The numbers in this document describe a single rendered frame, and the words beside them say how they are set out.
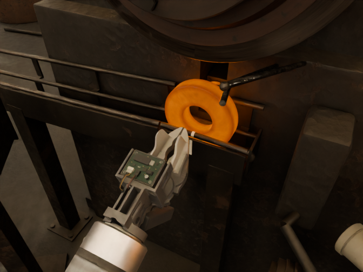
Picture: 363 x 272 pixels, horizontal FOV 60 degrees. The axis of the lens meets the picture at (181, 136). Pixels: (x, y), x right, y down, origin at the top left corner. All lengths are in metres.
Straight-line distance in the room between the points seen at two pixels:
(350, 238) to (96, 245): 0.38
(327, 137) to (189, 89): 0.25
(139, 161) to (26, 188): 1.18
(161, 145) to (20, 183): 1.18
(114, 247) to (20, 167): 1.32
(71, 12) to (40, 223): 0.93
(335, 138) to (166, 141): 0.28
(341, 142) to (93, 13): 0.58
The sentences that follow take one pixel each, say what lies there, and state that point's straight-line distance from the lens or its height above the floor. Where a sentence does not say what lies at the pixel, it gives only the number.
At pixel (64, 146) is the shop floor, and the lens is 1.77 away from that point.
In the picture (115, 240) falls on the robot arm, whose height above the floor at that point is 0.74.
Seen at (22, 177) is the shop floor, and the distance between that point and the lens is 1.69.
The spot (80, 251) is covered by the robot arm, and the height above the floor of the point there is 0.72.
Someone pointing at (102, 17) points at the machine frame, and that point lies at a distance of 0.77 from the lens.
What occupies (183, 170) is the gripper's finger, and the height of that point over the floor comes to 0.73.
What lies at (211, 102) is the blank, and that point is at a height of 0.79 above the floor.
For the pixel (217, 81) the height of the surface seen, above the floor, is 0.77.
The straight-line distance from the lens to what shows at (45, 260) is 1.36.
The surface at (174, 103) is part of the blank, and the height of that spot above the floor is 0.76.
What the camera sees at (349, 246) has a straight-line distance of 0.58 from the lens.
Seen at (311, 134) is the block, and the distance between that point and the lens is 0.55.
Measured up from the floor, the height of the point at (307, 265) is 0.58.
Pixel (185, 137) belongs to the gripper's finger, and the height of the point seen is 0.76.
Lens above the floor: 1.13
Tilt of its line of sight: 41 degrees down
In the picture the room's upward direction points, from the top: straight up
